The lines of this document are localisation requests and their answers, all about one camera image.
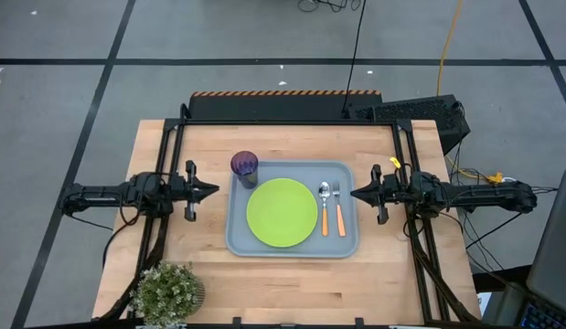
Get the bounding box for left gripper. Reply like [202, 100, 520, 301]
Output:
[168, 159, 221, 223]

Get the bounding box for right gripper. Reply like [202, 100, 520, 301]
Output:
[349, 163, 414, 226]

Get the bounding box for fork with orange handle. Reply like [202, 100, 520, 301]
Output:
[331, 181, 347, 238]

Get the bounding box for purple plastic cup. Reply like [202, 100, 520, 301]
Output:
[230, 150, 260, 190]

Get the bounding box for spoon with orange handle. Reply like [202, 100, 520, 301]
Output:
[317, 181, 332, 238]

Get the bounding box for grey plastic tray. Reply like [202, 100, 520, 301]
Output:
[225, 159, 359, 260]

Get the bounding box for green plate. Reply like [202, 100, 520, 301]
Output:
[246, 177, 319, 249]

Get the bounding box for black perforated computer case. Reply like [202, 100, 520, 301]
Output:
[346, 94, 471, 156]

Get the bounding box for black mat with striped edge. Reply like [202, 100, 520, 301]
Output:
[188, 90, 383, 122]

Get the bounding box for small potted plant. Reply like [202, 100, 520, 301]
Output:
[129, 260, 206, 329]

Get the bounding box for grey laptop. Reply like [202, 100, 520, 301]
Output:
[519, 167, 566, 329]

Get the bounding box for black metal table frame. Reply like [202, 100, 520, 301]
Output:
[92, 103, 483, 328]

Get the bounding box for black cable beside table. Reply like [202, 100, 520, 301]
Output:
[101, 210, 144, 271]

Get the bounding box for long black floor cable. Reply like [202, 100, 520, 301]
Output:
[340, 0, 368, 118]

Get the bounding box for yellow cable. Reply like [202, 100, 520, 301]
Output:
[436, 0, 466, 97]

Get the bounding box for tangled black cables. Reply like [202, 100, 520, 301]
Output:
[296, 0, 362, 14]

